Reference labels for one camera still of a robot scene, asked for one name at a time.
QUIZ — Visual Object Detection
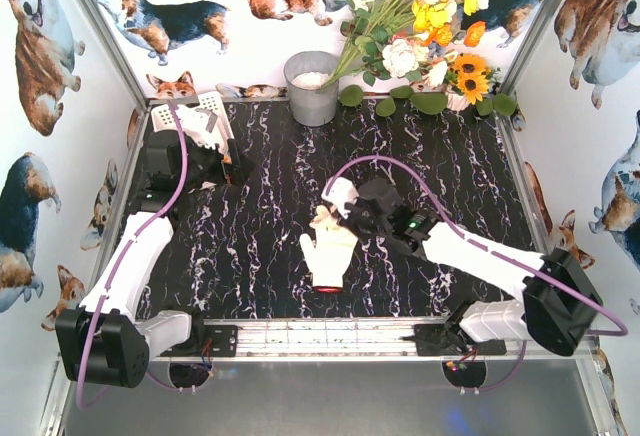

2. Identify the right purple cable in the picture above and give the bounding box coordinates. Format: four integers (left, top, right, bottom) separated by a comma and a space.
322, 155, 629, 393

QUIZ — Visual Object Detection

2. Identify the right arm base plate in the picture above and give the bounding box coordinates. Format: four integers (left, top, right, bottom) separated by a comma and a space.
401, 320, 507, 356

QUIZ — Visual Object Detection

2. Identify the white plastic storage basket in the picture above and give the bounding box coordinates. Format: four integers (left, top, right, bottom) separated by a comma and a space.
149, 90, 236, 142

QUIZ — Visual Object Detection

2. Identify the small sunflower pot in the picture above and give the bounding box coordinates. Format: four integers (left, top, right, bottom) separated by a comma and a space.
444, 53, 501, 111

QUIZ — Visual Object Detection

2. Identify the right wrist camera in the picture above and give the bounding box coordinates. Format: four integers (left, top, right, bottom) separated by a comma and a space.
321, 177, 359, 218

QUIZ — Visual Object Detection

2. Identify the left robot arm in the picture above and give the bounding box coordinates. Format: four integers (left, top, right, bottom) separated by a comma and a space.
55, 130, 251, 388

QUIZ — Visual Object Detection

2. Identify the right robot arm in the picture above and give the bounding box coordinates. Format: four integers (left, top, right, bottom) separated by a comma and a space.
325, 178, 602, 357

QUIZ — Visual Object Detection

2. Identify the grey metal bucket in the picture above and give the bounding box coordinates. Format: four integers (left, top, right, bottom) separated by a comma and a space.
283, 51, 339, 127

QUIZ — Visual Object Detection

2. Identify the artificial flower bouquet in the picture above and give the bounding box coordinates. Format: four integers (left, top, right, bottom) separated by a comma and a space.
325, 0, 490, 88

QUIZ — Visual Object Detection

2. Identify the cream knit glove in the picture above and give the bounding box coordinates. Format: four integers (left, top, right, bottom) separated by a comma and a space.
309, 205, 349, 236

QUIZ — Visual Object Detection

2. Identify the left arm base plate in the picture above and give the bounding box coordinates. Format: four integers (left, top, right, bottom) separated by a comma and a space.
200, 324, 238, 358

